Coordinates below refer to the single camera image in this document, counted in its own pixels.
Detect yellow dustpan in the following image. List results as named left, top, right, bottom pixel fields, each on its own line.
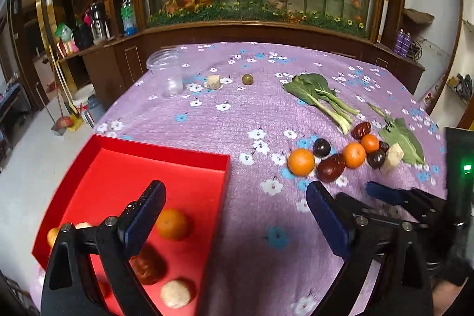
left=55, top=46, right=84, bottom=132

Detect wooden cabinet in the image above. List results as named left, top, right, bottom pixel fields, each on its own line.
left=55, top=20, right=426, bottom=109

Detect green plastic bag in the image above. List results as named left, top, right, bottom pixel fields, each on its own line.
left=54, top=23, right=73, bottom=43

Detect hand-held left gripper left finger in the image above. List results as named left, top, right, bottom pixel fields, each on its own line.
left=40, top=180, right=167, bottom=316

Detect metal dustpan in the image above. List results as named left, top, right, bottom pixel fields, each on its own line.
left=35, top=81, right=67, bottom=137

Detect clear plastic cup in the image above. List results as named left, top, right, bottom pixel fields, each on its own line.
left=146, top=49, right=185, bottom=99

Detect purple floral tablecloth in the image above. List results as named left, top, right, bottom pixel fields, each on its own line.
left=28, top=42, right=450, bottom=316

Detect bok choy stalk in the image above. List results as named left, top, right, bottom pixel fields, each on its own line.
left=283, top=73, right=361, bottom=135

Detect wooden wall shelf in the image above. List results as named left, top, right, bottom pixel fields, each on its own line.
left=403, top=8, right=435, bottom=26

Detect white bucket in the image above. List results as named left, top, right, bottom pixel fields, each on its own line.
left=71, top=84, right=96, bottom=115

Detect medium orange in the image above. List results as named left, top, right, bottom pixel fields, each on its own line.
left=342, top=142, right=366, bottom=169

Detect green label water bottle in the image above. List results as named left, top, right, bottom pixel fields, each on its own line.
left=120, top=0, right=138, bottom=36

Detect loose green leaf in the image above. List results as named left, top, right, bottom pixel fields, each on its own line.
left=366, top=102, right=426, bottom=166

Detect large red date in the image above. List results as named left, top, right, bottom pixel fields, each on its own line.
left=316, top=153, right=347, bottom=183

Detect tangled cables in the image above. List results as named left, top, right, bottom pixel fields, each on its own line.
left=410, top=38, right=438, bottom=61

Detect large orange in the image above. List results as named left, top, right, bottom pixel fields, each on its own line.
left=288, top=148, right=316, bottom=177

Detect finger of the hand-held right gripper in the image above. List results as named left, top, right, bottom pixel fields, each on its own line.
left=365, top=181, right=449, bottom=225

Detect black kettle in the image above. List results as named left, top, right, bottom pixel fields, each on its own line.
left=73, top=20, right=93, bottom=50

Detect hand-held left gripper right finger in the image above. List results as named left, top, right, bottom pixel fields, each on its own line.
left=306, top=180, right=435, bottom=316

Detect small red date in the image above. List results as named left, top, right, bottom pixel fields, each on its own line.
left=351, top=121, right=372, bottom=140

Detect grey thermos jug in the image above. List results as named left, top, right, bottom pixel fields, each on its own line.
left=84, top=96, right=106, bottom=124

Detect small orange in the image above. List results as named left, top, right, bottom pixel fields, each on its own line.
left=360, top=134, right=380, bottom=154

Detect dark side table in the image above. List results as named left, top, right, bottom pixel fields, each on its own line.
left=0, top=83, right=23, bottom=150

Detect red cardboard box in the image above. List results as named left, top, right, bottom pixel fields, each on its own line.
left=32, top=134, right=231, bottom=316

